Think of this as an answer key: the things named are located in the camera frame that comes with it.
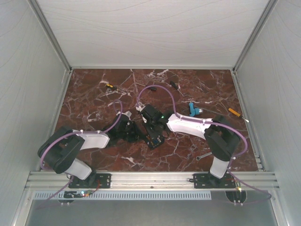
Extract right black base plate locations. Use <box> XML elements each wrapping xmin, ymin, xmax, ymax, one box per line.
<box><xmin>189</xmin><ymin>173</ymin><xmax>236</xmax><ymax>189</ymax></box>

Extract orange handle screwdriver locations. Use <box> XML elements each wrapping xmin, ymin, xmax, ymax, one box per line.
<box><xmin>229</xmin><ymin>108</ymin><xmax>242</xmax><ymax>117</ymax></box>

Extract blue plastic tool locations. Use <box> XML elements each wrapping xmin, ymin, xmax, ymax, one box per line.
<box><xmin>189</xmin><ymin>102</ymin><xmax>204</xmax><ymax>117</ymax></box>

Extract slotted grey cable duct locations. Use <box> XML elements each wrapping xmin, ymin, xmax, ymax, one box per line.
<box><xmin>32</xmin><ymin>191</ymin><xmax>212</xmax><ymax>201</ymax></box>

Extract yellow black screwdriver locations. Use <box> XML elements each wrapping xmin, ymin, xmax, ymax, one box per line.
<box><xmin>105</xmin><ymin>84</ymin><xmax>118</xmax><ymax>90</ymax></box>

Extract black fuse box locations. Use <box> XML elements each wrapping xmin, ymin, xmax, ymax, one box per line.
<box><xmin>144</xmin><ymin>134</ymin><xmax>165</xmax><ymax>150</ymax></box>

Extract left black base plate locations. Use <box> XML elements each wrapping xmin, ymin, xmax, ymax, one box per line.
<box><xmin>68</xmin><ymin>173</ymin><xmax>111</xmax><ymax>189</ymax></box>

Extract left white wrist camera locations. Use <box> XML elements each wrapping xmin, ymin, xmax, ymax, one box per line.
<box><xmin>120</xmin><ymin>111</ymin><xmax>132</xmax><ymax>121</ymax></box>

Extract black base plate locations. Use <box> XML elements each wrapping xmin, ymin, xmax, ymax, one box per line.
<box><xmin>68</xmin><ymin>173</ymin><xmax>111</xmax><ymax>189</ymax></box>
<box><xmin>189</xmin><ymin>173</ymin><xmax>236</xmax><ymax>189</ymax></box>

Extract aluminium mounting rail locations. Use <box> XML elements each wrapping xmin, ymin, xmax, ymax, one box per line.
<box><xmin>25</xmin><ymin>171</ymin><xmax>279</xmax><ymax>191</ymax></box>

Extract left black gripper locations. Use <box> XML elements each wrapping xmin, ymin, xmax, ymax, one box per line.
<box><xmin>119</xmin><ymin>121</ymin><xmax>147</xmax><ymax>144</ymax></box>

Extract silver wrench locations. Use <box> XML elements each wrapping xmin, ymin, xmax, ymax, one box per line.
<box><xmin>196</xmin><ymin>152</ymin><xmax>212</xmax><ymax>161</ymax></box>

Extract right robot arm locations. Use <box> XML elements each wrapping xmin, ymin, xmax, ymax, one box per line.
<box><xmin>136</xmin><ymin>105</ymin><xmax>240</xmax><ymax>188</ymax></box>

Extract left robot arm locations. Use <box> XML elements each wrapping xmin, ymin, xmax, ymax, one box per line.
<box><xmin>38</xmin><ymin>113</ymin><xmax>146</xmax><ymax>187</ymax></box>

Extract black screwdriver right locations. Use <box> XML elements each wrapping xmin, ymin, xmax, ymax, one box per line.
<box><xmin>169</xmin><ymin>81</ymin><xmax>184</xmax><ymax>96</ymax></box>

